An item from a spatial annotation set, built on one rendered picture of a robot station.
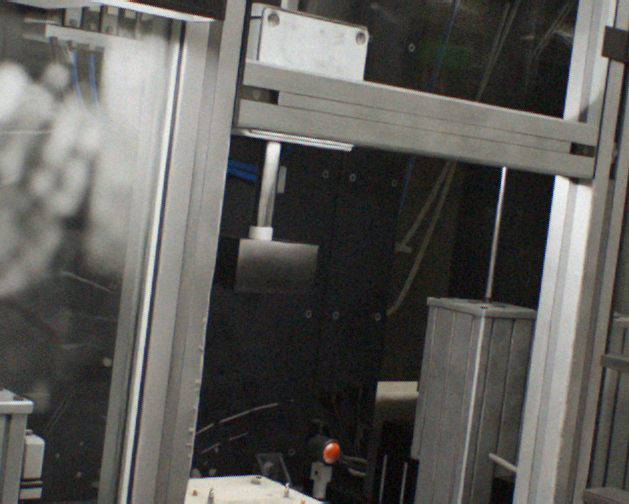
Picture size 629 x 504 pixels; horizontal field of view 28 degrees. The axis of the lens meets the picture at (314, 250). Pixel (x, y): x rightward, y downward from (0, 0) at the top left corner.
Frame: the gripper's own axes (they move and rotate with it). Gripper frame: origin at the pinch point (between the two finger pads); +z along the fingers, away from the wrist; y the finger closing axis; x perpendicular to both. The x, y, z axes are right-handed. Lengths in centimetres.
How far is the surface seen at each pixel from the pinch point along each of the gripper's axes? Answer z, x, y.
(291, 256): 39.4, -1.2, 6.6
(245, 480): 45.3, -3.6, -14.9
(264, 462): 64, -20, -19
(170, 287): 21.4, 22.0, 5.5
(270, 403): 64, -20, -12
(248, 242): 39.4, 3.5, 7.6
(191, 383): 21.4, 19.5, -0.9
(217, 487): 43.7, 0.7, -14.9
